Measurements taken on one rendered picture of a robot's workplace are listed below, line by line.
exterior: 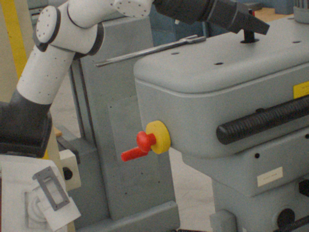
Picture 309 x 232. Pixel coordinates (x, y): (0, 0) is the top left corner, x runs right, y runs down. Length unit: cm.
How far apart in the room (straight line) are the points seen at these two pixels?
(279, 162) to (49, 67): 54
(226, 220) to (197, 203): 339
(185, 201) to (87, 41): 348
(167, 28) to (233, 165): 760
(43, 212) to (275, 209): 47
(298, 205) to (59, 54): 59
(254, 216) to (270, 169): 13
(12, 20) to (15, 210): 154
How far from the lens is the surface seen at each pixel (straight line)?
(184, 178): 501
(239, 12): 106
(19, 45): 272
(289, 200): 117
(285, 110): 100
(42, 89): 130
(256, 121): 96
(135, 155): 115
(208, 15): 106
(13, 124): 134
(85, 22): 119
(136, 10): 103
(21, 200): 129
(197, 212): 445
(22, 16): 272
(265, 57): 101
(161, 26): 878
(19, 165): 131
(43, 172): 119
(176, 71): 98
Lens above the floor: 213
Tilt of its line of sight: 19 degrees down
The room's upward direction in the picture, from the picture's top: 9 degrees counter-clockwise
